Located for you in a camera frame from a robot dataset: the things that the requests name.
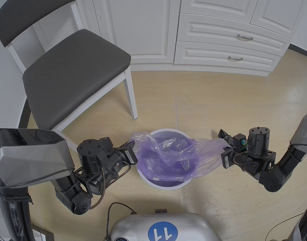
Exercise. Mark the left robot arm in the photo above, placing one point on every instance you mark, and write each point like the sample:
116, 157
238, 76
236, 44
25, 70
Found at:
30, 157

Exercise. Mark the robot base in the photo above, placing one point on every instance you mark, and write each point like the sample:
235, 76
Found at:
193, 225

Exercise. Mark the white trash bin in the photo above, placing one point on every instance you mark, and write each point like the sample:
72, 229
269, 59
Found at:
166, 185

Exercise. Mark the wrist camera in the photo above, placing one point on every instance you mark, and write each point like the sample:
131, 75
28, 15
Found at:
238, 140
107, 143

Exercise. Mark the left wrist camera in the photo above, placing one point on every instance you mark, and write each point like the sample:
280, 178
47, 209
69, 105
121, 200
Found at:
107, 143

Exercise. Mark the crumpled black plastic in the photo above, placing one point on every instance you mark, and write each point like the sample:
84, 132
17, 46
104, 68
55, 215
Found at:
222, 134

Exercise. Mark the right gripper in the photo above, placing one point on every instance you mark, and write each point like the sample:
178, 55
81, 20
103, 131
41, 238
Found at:
237, 159

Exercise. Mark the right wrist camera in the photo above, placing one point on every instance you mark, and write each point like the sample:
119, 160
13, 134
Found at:
238, 140

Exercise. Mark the white chair grey cushions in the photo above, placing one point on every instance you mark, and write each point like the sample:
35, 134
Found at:
75, 71

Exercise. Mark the purple plastic bag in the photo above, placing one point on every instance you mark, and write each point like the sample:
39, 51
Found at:
173, 157

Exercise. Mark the white wardrobe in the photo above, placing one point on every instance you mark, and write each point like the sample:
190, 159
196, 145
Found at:
143, 21

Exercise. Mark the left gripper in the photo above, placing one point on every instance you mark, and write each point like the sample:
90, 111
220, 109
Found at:
125, 156

